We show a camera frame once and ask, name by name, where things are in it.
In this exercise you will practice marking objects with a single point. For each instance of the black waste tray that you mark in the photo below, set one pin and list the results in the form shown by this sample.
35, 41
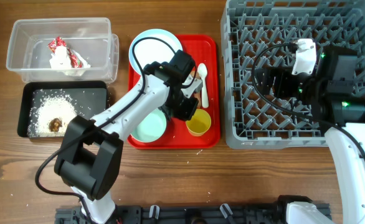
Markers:
88, 98

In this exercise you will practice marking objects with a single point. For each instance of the yellow plastic cup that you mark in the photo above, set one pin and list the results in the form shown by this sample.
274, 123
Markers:
200, 123

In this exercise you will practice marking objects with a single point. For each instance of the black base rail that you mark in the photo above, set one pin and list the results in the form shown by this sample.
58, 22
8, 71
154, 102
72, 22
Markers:
262, 213

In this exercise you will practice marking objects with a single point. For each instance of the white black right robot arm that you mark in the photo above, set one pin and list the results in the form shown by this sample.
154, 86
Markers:
325, 82

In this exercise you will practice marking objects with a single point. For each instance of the grey dishwasher rack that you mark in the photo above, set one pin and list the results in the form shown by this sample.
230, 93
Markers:
254, 33

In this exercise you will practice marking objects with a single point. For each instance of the clear plastic bin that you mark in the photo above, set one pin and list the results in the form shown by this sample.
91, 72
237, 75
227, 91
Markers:
89, 38

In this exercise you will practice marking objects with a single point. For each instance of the white plastic spoon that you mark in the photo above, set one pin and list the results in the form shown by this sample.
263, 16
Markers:
202, 70

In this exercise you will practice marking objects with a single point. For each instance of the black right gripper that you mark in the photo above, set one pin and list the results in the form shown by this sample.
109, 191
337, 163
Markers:
283, 74

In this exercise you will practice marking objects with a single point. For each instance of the white rice pile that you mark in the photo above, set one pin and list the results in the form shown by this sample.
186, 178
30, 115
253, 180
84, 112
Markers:
44, 110

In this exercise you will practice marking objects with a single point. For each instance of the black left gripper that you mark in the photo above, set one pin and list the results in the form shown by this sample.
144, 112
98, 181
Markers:
185, 114

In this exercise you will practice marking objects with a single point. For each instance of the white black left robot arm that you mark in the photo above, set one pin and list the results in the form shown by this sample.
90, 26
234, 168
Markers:
89, 158

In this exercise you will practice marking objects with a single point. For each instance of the light blue plate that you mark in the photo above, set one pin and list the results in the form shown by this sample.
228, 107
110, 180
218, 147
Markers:
150, 50

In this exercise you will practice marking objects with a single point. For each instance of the red plastic tray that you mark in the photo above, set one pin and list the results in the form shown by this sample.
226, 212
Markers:
203, 50

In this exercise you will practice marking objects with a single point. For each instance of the mint green bowl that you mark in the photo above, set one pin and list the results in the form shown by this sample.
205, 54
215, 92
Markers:
151, 128

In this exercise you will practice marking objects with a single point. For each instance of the brown food scrap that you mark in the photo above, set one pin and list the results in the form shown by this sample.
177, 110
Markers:
55, 125

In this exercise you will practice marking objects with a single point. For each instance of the red white wrapper tissue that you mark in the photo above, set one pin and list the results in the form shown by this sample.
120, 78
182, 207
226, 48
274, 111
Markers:
65, 59

